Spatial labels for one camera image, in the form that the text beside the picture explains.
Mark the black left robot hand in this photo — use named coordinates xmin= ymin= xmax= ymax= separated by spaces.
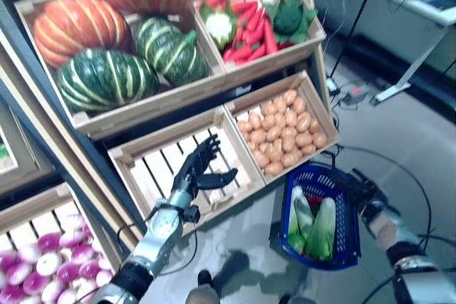
xmin=170 ymin=134 xmax=239 ymax=200

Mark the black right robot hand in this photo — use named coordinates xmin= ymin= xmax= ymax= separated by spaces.
xmin=333 ymin=167 xmax=389 ymax=212

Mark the green white napa cabbage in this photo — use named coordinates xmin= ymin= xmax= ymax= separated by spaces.
xmin=306 ymin=196 xmax=338 ymax=261
xmin=288 ymin=185 xmax=304 ymax=244
xmin=294 ymin=194 xmax=316 ymax=248

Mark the blue plastic shopping basket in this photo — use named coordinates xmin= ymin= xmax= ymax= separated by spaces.
xmin=279 ymin=162 xmax=361 ymax=271

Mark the white-slatted wooden crate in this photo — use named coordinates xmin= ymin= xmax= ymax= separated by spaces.
xmin=107 ymin=108 xmax=266 ymax=236

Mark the wooden pumpkin crate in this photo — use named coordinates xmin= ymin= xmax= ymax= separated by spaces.
xmin=14 ymin=0 xmax=227 ymax=140

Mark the grey box with red button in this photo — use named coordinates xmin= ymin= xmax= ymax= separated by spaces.
xmin=340 ymin=85 xmax=372 ymax=105

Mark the wooden potato crate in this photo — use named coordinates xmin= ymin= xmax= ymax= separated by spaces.
xmin=224 ymin=70 xmax=339 ymax=186

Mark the silver left robot leg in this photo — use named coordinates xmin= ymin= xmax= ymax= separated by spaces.
xmin=185 ymin=270 xmax=224 ymax=304

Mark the small green striped pumpkin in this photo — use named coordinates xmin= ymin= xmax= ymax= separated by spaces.
xmin=133 ymin=16 xmax=209 ymax=87

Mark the large green striped pumpkin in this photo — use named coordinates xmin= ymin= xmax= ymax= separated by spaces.
xmin=57 ymin=48 xmax=160 ymax=112

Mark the wooden carrot crate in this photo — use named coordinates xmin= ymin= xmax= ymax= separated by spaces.
xmin=188 ymin=0 xmax=327 ymax=83

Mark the white cauliflower with leaves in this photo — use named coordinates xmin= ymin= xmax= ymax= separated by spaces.
xmin=199 ymin=3 xmax=238 ymax=51

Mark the wooden turnip crate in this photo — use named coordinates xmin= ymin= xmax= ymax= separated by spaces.
xmin=0 ymin=182 xmax=124 ymax=304

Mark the mostly white turnip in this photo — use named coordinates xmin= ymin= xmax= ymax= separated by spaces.
xmin=35 ymin=252 xmax=65 ymax=276

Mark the black tripod stand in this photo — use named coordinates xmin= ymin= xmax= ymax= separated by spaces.
xmin=327 ymin=0 xmax=385 ymax=80

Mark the green broccoli with leaves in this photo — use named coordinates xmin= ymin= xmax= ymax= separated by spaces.
xmin=265 ymin=0 xmax=318 ymax=45

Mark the flat orange striped pumpkin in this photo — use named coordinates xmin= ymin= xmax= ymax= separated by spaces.
xmin=33 ymin=0 xmax=133 ymax=69

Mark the white desk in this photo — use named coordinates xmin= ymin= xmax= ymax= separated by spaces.
xmin=313 ymin=0 xmax=456 ymax=104

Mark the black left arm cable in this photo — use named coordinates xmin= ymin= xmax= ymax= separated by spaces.
xmin=117 ymin=207 xmax=199 ymax=276

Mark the long black floor cable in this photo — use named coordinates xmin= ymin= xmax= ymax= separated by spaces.
xmin=331 ymin=145 xmax=434 ymax=248

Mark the wooden display rack dark frame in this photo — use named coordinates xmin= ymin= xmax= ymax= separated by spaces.
xmin=0 ymin=43 xmax=61 ymax=198
xmin=0 ymin=0 xmax=339 ymax=251

